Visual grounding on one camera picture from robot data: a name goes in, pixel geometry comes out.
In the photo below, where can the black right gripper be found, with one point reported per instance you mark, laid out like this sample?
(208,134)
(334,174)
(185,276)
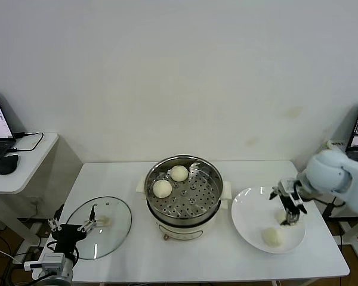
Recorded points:
(290,202)

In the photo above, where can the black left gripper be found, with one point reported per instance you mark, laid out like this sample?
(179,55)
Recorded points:
(65,235)

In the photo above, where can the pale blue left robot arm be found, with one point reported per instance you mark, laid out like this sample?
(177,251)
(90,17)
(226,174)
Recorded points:
(56,278)

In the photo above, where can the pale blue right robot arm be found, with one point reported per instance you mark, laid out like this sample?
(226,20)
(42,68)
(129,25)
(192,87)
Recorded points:
(328,172)

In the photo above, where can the stainless perforated steamer basket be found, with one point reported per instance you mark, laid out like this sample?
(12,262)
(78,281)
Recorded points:
(203,196)

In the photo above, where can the white round plate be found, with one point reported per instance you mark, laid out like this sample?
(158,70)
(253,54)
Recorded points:
(250,220)

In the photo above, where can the white side table with mouse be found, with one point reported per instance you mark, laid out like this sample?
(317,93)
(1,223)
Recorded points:
(32,167)

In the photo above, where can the black computer mouse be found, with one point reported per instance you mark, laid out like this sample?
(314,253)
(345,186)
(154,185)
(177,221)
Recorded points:
(7,164)

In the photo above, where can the cream electric cooking pot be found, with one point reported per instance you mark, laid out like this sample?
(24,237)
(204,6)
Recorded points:
(182,231)

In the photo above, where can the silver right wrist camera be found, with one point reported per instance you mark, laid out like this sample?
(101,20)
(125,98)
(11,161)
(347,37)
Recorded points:
(286,186)

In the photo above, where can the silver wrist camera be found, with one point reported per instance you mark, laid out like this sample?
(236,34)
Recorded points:
(286,186)
(52,259)

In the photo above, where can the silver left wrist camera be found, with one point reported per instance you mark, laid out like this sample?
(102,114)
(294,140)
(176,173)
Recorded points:
(52,259)

